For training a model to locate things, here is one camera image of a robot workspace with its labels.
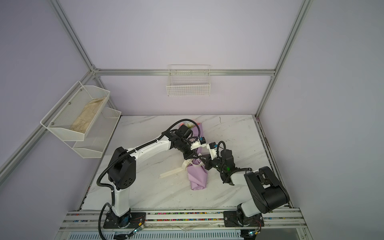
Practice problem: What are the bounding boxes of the white mesh shelf basket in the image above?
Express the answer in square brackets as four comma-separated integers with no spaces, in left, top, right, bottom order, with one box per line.
[40,81,110,142]
[71,107,121,159]

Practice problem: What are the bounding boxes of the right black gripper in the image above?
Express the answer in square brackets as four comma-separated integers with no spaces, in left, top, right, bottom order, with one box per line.
[199,154,227,173]

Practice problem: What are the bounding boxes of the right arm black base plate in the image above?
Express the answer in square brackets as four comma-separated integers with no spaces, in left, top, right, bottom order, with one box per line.
[223,211,265,228]

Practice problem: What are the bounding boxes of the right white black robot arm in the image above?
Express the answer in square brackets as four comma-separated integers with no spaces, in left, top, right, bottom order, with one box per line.
[197,150,290,218]

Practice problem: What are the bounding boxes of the white mesh upper shelf basket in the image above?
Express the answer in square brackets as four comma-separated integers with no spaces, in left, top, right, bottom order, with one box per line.
[40,81,110,142]

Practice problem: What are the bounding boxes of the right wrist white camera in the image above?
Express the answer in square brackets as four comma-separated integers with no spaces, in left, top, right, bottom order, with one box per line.
[207,142,218,160]

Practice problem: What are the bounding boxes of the white mesh lower shelf basket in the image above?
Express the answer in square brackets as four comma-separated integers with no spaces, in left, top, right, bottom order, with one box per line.
[71,107,121,159]

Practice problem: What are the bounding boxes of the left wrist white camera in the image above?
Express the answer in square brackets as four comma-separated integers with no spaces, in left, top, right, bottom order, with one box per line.
[191,137,207,150]

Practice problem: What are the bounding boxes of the beige cloth in basket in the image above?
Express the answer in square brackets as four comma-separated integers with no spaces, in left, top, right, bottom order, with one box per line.
[70,97,105,134]

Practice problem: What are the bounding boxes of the aluminium front rail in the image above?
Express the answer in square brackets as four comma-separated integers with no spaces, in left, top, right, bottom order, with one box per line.
[59,208,308,232]

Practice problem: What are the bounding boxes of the white wire wall basket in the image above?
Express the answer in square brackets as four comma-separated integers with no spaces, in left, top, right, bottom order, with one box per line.
[166,65,211,97]

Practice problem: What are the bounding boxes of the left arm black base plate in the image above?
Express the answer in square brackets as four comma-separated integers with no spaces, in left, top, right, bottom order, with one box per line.
[103,211,147,229]

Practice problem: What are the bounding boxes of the wrist white camera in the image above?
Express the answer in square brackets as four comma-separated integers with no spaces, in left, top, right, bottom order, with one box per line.
[191,137,207,150]
[207,142,218,160]

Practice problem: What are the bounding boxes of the white ribbon string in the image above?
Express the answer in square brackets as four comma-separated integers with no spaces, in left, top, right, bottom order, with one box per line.
[159,158,205,179]

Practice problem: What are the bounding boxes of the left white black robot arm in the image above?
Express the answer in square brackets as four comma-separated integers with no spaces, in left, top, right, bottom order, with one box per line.
[96,119,204,240]

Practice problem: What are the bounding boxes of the pink purple wrapping paper sheet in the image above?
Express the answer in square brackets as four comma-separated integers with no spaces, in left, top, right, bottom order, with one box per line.
[182,122,208,191]

